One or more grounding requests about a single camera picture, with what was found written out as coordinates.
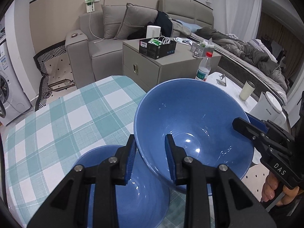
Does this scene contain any person's right hand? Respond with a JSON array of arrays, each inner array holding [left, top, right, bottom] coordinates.
[[261, 172, 299, 206]]

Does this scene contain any bed with grey blanket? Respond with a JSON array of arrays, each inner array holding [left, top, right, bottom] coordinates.
[[174, 20, 287, 105]]

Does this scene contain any wall socket with charger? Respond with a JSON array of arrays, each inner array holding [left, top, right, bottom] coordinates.
[[85, 0, 100, 13]]

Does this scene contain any grey bedside cabinet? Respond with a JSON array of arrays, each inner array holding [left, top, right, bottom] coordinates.
[[122, 37, 222, 93]]

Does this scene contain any white kettle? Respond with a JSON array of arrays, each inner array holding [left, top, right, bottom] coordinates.
[[250, 92, 287, 126]]

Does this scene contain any black box of items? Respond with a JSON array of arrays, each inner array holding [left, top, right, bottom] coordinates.
[[139, 38, 176, 60]]

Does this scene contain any white paper cup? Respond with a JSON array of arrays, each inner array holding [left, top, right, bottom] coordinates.
[[239, 81, 256, 101]]

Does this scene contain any dark blue bowl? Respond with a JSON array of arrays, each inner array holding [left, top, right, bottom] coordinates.
[[134, 78, 254, 192], [73, 145, 170, 228]]

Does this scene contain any teal checkered tablecloth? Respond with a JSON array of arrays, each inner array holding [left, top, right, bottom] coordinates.
[[3, 76, 215, 228]]

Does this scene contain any white washing machine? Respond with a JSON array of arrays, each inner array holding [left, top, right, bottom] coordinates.
[[0, 16, 32, 126]]

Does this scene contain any grey sofa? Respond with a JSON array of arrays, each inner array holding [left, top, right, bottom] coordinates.
[[65, 0, 214, 82]]

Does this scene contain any clear water bottle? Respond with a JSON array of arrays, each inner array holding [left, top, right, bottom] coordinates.
[[195, 51, 213, 81]]

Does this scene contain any black patterned rug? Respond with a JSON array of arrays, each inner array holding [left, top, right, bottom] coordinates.
[[33, 43, 96, 112]]

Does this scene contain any grey sofa cushion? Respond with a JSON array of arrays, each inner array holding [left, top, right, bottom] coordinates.
[[114, 3, 158, 40], [101, 5, 126, 39]]

